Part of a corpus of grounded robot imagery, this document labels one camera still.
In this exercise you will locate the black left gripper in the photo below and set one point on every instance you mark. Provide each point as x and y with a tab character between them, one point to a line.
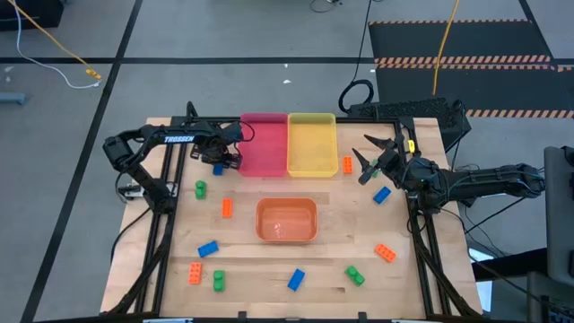
215	150

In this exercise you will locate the orange toy brick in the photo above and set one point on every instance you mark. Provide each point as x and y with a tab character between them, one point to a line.
385	253
347	164
227	207
195	273

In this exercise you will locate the yellow tag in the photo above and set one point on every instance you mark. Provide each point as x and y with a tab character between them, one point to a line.
411	146

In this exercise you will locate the red plastic bin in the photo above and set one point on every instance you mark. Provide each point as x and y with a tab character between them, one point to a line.
264	148

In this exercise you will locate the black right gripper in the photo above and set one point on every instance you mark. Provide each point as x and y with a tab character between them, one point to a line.
394	163

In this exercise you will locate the grey bar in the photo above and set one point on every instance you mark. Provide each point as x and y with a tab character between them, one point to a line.
11	98

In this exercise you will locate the black box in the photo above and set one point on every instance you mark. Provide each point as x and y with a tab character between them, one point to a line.
31	15

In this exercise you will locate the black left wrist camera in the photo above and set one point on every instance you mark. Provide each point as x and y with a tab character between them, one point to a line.
234	131

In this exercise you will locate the grey cabinet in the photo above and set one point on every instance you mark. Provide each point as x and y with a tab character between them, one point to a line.
560	215

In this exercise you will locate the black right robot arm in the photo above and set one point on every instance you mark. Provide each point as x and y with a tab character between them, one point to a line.
493	181

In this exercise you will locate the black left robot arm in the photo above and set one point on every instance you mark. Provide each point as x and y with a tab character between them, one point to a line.
179	137

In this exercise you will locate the black mat with hazard stripes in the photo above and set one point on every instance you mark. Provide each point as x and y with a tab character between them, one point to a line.
493	87
457	40

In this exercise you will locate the black aluminium table frame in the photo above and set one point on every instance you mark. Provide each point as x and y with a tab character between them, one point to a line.
359	119

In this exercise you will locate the orange plastic bin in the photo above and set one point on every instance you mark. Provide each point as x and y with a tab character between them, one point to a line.
287	220

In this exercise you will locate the yellow plastic bin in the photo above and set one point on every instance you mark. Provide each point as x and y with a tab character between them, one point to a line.
312	145

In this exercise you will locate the blue toy brick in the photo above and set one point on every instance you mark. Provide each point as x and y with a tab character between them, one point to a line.
208	248
382	194
218	170
296	279

